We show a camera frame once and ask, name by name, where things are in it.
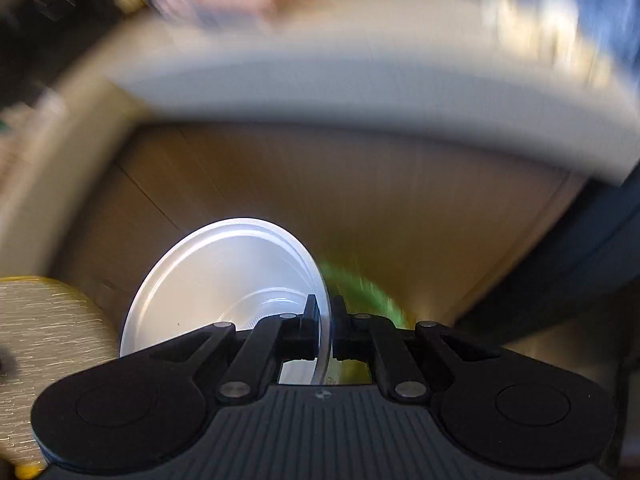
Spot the pale textured round object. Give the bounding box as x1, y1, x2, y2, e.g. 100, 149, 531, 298
0, 275, 120, 478

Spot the brown cabinet front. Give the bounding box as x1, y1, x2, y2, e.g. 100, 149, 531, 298
50, 124, 576, 332

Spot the white plastic plate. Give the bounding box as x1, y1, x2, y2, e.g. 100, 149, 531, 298
119, 217, 332, 387

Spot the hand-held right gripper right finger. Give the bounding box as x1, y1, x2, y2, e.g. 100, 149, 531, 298
330, 295, 502, 404

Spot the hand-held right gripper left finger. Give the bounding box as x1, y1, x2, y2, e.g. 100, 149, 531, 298
149, 294, 321, 404

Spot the green plastic bin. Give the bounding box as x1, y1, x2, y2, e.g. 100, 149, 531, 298
320, 257, 402, 330

